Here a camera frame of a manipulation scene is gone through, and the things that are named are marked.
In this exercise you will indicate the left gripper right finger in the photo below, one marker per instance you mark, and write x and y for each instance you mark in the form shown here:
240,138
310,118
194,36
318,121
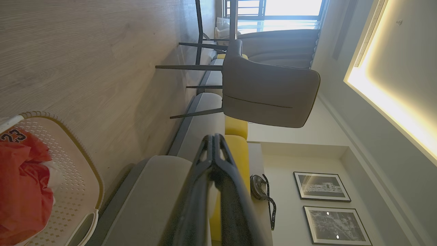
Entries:
235,212

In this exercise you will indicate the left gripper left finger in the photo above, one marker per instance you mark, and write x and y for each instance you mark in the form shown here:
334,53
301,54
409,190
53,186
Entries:
194,205

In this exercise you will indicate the cream perforated laundry basket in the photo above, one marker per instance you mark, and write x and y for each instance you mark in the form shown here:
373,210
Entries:
75,191

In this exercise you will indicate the black shoulder bag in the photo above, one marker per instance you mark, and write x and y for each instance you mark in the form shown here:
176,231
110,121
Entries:
258,188

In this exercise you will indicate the grey fabric sofa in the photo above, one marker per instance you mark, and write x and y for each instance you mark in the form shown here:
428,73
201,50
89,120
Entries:
153,191

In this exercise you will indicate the large yellow cushion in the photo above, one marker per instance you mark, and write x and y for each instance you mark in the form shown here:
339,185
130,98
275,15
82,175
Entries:
240,153

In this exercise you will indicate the framed black and white picture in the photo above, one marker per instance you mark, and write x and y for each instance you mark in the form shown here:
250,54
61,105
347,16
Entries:
322,186
336,226

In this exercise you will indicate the grey chair with black legs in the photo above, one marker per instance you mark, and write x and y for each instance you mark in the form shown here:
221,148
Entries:
266,92

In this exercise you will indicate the white garment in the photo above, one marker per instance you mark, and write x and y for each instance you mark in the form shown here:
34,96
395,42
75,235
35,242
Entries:
54,174

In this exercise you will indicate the grey curtain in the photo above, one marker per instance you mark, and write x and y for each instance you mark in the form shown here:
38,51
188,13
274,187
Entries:
280,48

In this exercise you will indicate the red jersey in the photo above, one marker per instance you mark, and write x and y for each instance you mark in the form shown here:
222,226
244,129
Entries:
24,191

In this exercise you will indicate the dark framed table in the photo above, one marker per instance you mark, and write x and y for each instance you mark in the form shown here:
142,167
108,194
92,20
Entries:
198,30

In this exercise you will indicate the white bag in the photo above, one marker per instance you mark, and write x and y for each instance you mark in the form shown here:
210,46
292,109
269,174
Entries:
223,30

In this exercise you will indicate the ceiling air vent grille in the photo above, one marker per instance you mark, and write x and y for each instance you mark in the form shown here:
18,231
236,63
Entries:
370,32

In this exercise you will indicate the window with dark frame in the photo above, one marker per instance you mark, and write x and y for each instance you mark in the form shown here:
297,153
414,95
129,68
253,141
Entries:
273,10

